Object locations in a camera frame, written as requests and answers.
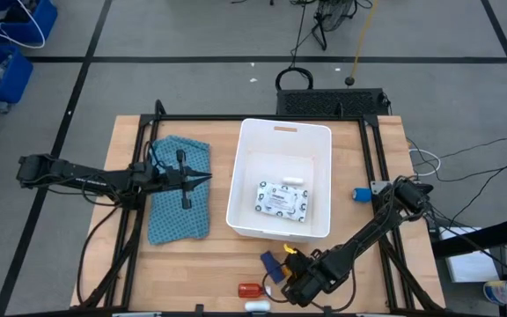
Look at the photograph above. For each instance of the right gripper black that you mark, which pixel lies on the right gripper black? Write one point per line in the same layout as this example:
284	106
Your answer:
319	273

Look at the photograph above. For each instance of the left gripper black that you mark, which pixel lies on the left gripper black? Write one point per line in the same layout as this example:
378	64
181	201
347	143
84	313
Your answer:
174	179

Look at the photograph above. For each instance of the navy blue knit bandage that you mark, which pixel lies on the navy blue knit bandage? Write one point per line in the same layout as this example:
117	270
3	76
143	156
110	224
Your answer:
272	266

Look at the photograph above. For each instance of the yellow plastic item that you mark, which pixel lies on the yellow plastic item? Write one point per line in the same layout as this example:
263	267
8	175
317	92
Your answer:
289	249

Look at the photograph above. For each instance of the orange bottle with white cap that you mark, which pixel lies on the orange bottle with white cap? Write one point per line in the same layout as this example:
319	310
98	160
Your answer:
250	290

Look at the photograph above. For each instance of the white printed gauze packet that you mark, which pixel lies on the white printed gauze packet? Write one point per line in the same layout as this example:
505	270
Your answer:
282	201

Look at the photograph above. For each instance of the small white roll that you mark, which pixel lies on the small white roll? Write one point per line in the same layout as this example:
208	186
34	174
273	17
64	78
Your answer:
293	180

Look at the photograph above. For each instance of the bright blue bandage roll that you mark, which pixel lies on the bright blue bandage roll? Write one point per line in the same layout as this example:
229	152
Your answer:
363	195

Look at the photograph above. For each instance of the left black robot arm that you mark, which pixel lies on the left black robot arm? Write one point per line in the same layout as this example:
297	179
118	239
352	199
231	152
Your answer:
86	176

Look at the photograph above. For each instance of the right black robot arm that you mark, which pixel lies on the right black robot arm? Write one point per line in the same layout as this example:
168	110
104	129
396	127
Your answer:
368	232

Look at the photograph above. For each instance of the white perforated plastic basket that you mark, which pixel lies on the white perforated plastic basket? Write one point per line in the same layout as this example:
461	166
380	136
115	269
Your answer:
280	145

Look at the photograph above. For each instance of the blue storage bin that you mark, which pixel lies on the blue storage bin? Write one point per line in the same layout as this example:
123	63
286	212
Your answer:
16	79
46	15

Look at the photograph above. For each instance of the white small object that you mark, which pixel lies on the white small object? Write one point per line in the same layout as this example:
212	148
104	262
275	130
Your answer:
257	306

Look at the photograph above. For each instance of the teal patterned cloth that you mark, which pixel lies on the teal patterned cloth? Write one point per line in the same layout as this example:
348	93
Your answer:
170	220

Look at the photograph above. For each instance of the grey metal mounting plate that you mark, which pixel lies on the grey metal mounting plate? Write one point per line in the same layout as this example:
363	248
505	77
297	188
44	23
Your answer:
379	186

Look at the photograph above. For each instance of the black perforated computer case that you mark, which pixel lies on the black perforated computer case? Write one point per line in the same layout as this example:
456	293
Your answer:
330	102

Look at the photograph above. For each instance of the white cardboard box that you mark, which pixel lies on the white cardboard box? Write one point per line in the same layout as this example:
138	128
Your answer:
469	264

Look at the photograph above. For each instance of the black flat beam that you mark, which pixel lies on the black flat beam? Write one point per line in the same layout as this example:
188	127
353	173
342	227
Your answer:
478	240

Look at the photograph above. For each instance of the white blue printed container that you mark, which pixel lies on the white blue printed container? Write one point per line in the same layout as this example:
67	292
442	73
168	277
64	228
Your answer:
497	291

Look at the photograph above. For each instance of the black floor fan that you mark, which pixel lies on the black floor fan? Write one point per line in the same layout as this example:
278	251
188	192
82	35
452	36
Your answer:
330	15

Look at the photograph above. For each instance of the black metal rig frame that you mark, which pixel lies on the black metal rig frame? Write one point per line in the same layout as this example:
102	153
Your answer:
192	118

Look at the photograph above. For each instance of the black frame clamp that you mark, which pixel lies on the black frame clamp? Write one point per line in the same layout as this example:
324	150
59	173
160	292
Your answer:
199	309

